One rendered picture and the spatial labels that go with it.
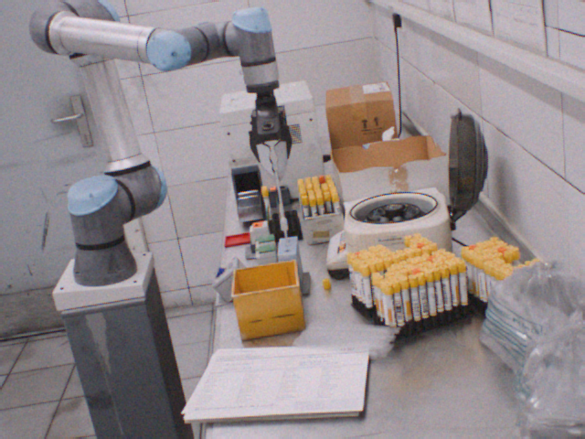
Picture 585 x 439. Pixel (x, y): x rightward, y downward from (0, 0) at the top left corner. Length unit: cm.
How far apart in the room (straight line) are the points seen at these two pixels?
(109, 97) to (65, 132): 172
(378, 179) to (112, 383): 83
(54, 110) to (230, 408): 248
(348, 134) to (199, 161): 115
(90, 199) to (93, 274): 18
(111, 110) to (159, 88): 167
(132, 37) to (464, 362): 90
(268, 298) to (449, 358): 37
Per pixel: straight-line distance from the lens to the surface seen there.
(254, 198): 222
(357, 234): 172
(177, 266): 385
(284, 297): 155
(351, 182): 204
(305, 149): 231
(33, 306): 399
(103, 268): 190
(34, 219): 382
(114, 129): 196
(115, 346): 195
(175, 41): 159
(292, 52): 358
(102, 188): 187
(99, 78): 195
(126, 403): 202
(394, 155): 229
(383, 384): 138
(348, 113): 268
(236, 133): 229
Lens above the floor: 161
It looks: 19 degrees down
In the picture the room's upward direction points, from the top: 10 degrees counter-clockwise
